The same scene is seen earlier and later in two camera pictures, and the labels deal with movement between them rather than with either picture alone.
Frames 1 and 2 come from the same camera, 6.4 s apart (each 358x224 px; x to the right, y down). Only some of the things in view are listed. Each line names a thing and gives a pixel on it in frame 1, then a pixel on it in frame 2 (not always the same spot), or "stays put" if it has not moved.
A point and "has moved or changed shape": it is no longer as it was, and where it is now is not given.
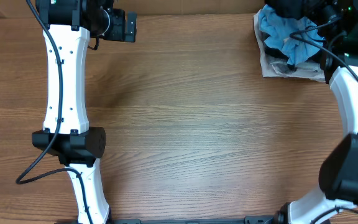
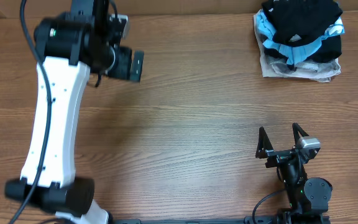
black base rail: [248, 219] stays put
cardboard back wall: [18, 7] stays put
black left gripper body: [115, 31] → [120, 67]
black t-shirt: [295, 9] has moved or changed shape
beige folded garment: [272, 67] stays put
